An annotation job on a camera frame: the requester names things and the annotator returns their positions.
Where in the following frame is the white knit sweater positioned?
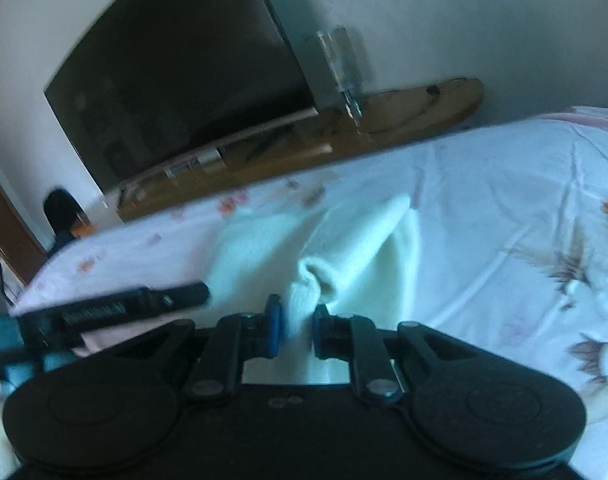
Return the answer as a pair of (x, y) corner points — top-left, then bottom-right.
(206, 195), (421, 386)

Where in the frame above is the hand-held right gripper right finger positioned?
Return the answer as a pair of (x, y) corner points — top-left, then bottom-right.
(311, 304), (478, 406)

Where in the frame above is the wooden television table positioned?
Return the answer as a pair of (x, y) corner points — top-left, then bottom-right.
(104, 77), (485, 223)

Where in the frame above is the floral bedsheet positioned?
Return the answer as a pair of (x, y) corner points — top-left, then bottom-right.
(8, 106), (608, 480)

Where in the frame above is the silver set-top box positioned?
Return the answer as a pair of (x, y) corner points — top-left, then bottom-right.
(163, 147), (225, 182)

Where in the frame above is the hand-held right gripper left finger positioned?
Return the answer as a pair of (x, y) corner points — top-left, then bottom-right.
(108, 294), (285, 404)

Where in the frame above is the brown wooden door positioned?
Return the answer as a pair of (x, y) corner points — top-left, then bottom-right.
(0, 155), (47, 282)

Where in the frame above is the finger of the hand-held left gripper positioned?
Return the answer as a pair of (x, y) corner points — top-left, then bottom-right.
(132, 282), (211, 314)

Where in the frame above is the black flat television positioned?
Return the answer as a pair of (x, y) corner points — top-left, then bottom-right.
(44, 0), (319, 196)

